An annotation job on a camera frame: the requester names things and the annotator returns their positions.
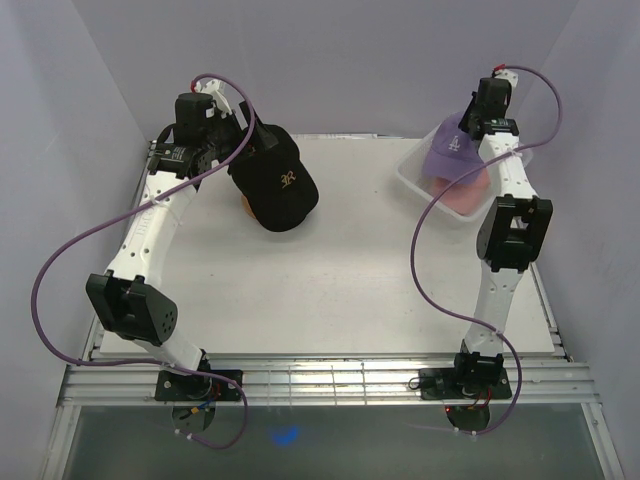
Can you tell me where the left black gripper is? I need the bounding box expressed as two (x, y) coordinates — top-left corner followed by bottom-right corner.
(203, 101), (278, 168)

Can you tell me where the purple cap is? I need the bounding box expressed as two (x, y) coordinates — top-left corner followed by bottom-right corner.
(422, 111), (483, 180)

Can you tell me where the black cap gold logo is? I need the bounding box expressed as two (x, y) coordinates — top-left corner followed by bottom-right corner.
(228, 124), (319, 232)

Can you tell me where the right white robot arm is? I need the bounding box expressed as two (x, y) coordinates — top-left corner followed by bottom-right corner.
(451, 75), (553, 398)

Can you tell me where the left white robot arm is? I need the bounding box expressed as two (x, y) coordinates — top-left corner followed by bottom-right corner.
(86, 92), (261, 400)

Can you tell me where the wooden hat stand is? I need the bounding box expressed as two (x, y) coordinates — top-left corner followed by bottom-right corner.
(241, 196), (257, 220)

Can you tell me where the white plastic basket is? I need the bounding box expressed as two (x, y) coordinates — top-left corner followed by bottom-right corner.
(396, 126), (537, 223)

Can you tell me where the pink cap in basket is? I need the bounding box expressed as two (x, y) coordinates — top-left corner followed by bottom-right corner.
(423, 170), (492, 217)

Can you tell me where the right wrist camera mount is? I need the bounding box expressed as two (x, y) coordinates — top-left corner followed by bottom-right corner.
(492, 65), (519, 89)

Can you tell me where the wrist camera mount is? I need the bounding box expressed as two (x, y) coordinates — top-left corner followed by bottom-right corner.
(492, 65), (519, 89)
(190, 76), (233, 115)

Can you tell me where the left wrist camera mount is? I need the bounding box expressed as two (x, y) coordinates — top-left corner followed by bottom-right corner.
(190, 76), (233, 115)

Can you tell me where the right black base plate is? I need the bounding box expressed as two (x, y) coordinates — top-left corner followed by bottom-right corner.
(418, 367), (513, 400)

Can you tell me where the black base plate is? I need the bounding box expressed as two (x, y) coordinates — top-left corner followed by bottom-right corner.
(418, 367), (513, 400)
(153, 370), (241, 402)

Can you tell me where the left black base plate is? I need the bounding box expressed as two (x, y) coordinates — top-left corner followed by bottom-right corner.
(153, 370), (241, 402)

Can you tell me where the aluminium rail frame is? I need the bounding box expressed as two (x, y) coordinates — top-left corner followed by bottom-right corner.
(39, 357), (624, 479)

